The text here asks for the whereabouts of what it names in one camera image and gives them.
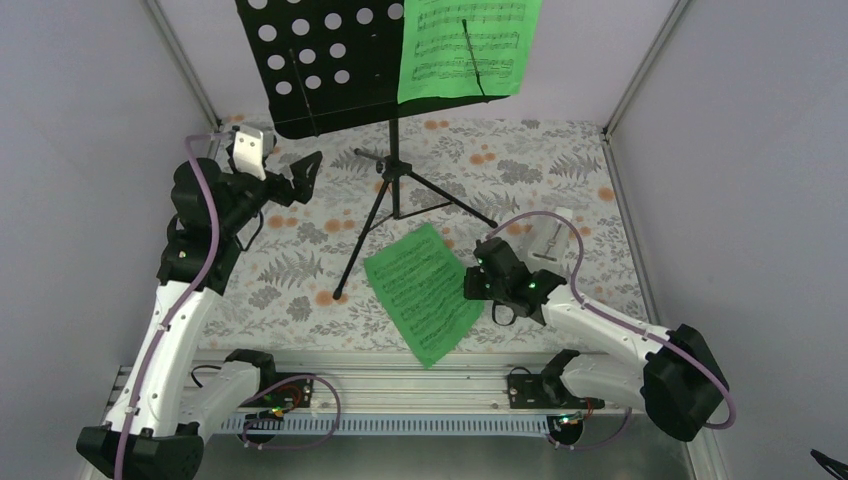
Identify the aluminium rail frame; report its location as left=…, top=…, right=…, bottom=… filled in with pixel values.
left=79, top=349, right=730, bottom=480

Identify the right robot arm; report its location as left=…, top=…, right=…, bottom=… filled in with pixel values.
left=464, top=238, right=729, bottom=442

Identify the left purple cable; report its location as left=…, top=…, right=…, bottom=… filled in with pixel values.
left=112, top=133, right=233, bottom=480

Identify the white metronome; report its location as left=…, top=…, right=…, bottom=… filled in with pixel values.
left=522, top=215, right=572, bottom=276

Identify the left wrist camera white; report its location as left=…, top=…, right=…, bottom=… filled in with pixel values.
left=230, top=125, right=276, bottom=181

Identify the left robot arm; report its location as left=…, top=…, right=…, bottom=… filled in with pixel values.
left=76, top=151, right=323, bottom=479

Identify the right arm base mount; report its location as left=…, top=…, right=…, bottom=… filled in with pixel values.
left=506, top=367, right=606, bottom=447

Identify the purple cable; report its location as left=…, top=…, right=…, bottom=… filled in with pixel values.
left=486, top=210, right=738, bottom=432
left=112, top=133, right=233, bottom=480

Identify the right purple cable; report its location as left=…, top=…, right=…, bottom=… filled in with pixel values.
left=486, top=210, right=738, bottom=432

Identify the floral patterned table mat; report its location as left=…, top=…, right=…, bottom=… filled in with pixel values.
left=199, top=116, right=647, bottom=352

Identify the black perforated music stand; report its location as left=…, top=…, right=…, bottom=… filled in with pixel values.
left=235, top=1, right=497, bottom=300

